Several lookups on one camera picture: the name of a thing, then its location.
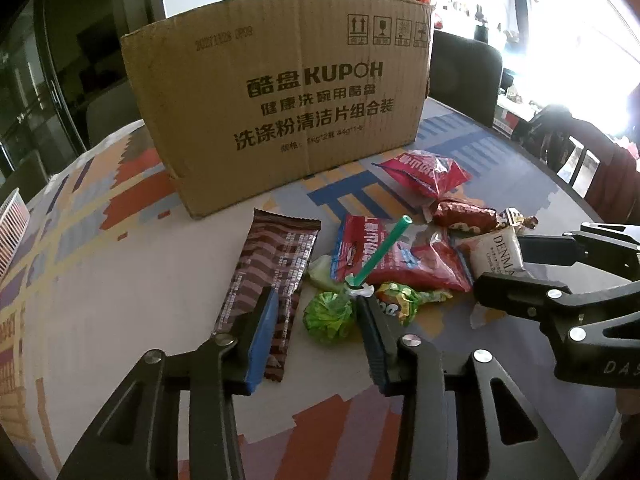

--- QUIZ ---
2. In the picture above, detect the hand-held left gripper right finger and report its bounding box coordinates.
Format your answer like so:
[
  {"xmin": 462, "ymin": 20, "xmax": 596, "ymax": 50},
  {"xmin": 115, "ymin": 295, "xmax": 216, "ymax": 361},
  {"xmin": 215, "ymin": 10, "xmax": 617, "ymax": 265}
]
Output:
[{"xmin": 352, "ymin": 296, "xmax": 581, "ymax": 480}]

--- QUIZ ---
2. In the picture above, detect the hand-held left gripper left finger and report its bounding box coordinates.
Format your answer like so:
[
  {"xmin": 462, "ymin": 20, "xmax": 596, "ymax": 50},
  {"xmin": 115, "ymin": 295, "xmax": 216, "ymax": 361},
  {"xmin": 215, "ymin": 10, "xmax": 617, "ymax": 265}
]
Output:
[{"xmin": 57, "ymin": 285, "xmax": 281, "ymax": 480}]

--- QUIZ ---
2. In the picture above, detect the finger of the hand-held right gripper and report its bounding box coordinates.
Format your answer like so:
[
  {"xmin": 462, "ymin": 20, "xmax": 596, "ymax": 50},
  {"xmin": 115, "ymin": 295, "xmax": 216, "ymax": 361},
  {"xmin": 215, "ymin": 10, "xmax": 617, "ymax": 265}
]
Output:
[
  {"xmin": 515, "ymin": 221, "xmax": 640, "ymax": 281},
  {"xmin": 473, "ymin": 271, "xmax": 640, "ymax": 335}
]

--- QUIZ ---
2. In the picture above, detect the small gold candy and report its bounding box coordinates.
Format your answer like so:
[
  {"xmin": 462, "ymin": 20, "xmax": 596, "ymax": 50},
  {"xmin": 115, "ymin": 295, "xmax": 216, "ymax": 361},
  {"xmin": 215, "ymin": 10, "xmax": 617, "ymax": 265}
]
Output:
[{"xmin": 497, "ymin": 208, "xmax": 538, "ymax": 233}]

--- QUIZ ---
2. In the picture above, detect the white biscuit packet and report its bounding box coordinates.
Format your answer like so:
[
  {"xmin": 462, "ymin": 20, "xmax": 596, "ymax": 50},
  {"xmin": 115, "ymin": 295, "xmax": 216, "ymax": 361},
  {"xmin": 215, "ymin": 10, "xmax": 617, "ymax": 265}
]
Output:
[{"xmin": 456, "ymin": 225, "xmax": 527, "ymax": 331}]

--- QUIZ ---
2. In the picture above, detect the green lollipop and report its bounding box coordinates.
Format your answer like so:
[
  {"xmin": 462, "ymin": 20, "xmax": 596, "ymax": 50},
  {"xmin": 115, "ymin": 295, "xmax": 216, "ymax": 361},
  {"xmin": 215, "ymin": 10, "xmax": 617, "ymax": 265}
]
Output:
[{"xmin": 303, "ymin": 215, "xmax": 413, "ymax": 345}]

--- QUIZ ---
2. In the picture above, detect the yellow green candy packet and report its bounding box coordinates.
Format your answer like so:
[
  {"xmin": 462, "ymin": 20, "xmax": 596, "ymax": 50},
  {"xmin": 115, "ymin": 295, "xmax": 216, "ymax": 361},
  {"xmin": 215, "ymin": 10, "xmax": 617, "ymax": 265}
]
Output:
[{"xmin": 375, "ymin": 282, "xmax": 453, "ymax": 326}]

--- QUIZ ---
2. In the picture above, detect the brown striped chocolate bar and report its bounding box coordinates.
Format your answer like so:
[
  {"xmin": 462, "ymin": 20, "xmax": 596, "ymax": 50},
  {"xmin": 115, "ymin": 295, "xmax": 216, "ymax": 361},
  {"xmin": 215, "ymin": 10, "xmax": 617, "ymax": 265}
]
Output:
[{"xmin": 212, "ymin": 208, "xmax": 322, "ymax": 383}]

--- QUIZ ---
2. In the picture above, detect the pale green candy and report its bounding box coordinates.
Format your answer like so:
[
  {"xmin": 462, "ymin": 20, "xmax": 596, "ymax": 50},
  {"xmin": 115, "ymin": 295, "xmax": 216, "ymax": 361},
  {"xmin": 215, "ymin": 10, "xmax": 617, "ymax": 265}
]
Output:
[{"xmin": 307, "ymin": 255, "xmax": 346, "ymax": 291}]

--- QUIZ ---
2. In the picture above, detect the dark red candy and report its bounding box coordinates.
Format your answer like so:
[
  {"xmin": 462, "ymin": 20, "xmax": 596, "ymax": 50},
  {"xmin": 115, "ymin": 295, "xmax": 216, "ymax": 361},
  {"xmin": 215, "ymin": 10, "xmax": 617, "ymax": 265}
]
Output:
[{"xmin": 432, "ymin": 199, "xmax": 498, "ymax": 235}]

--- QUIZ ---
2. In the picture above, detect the red blue snack packet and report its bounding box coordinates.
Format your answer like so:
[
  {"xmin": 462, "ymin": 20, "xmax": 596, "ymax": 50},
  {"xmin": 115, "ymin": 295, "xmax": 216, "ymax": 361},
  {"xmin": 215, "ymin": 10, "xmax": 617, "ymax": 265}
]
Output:
[{"xmin": 330, "ymin": 213, "xmax": 403, "ymax": 283}]

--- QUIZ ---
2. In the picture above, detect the red clear-edged snack packet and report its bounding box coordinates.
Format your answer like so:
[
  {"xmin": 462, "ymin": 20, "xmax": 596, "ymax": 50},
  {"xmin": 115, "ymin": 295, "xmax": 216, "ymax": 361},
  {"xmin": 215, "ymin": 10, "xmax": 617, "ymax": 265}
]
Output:
[{"xmin": 380, "ymin": 151, "xmax": 472, "ymax": 202}]

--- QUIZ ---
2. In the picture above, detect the brown cardboard box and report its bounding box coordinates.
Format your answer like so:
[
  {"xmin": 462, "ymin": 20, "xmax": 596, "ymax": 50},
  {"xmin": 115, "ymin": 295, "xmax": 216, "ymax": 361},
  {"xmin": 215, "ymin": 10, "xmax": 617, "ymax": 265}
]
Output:
[{"xmin": 120, "ymin": 0, "xmax": 436, "ymax": 220}]

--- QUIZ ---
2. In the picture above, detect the wooden chair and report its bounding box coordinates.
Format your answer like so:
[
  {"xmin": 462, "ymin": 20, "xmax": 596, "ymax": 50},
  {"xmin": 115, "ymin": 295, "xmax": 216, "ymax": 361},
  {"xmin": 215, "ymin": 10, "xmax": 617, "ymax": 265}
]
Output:
[{"xmin": 565, "ymin": 130, "xmax": 608, "ymax": 196}]

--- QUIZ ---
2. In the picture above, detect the black upholstered chair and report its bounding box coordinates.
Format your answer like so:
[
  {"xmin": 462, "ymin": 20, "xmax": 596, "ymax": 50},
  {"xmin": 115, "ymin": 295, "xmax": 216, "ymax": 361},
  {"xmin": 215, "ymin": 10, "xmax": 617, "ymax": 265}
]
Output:
[{"xmin": 430, "ymin": 30, "xmax": 503, "ymax": 128}]

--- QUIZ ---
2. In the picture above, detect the white slatted basket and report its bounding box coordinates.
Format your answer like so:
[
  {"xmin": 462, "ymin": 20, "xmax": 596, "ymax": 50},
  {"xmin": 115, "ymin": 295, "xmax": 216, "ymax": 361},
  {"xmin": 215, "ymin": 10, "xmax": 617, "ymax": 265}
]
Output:
[{"xmin": 0, "ymin": 187, "xmax": 33, "ymax": 281}]

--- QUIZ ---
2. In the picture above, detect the dark glass cabinet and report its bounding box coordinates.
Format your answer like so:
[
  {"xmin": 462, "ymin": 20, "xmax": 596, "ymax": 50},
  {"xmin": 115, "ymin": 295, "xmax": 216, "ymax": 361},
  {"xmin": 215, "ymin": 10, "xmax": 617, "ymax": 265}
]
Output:
[{"xmin": 0, "ymin": 0, "xmax": 126, "ymax": 176}]

